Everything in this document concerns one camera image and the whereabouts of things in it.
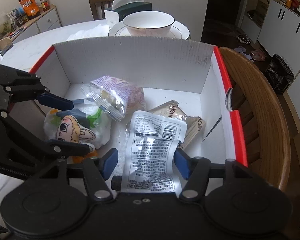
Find orange snack bag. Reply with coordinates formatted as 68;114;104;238
18;0;41;18

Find glass plant tank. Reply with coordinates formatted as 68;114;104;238
0;20;18;38

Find white marble patterned desktop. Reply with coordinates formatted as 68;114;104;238
0;20;115;205

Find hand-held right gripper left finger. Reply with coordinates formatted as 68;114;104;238
39;148;119;202

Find white bowl with gold rim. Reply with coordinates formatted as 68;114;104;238
122;11;175;37

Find white and green packet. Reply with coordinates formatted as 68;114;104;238
44;105;113;149

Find white and wood low cabinet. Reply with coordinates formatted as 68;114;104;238
10;4;63;44

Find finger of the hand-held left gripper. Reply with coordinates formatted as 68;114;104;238
0;64;74;114
17;139;92;167

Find red and white cardboard box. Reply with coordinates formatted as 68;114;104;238
29;35;248;172

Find white paper sheet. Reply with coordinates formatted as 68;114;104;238
66;22;110;42

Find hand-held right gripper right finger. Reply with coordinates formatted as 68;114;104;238
174;148;275;203

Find clear biscuit packet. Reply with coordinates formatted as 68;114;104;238
80;84;127;123

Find dark wooden slatted chair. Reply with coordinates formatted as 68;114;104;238
89;0;138;21

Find white cabinet with black handles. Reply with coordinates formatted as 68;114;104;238
257;0;300;65

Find silver foil snack packet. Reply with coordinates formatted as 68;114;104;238
147;100;207;150

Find pink slippers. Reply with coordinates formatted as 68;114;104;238
251;49;265;62

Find white plate with gold rim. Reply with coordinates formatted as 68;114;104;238
108;20;191;40

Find purple printed snack packet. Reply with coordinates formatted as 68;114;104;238
89;75;147;113

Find black plastic rack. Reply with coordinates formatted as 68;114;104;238
265;54;294;94

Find red jar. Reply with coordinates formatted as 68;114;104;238
39;0;51;12

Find green and white tissue box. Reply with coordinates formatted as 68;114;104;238
104;0;152;25

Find light wooden curved chair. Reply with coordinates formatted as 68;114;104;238
219;46;292;193

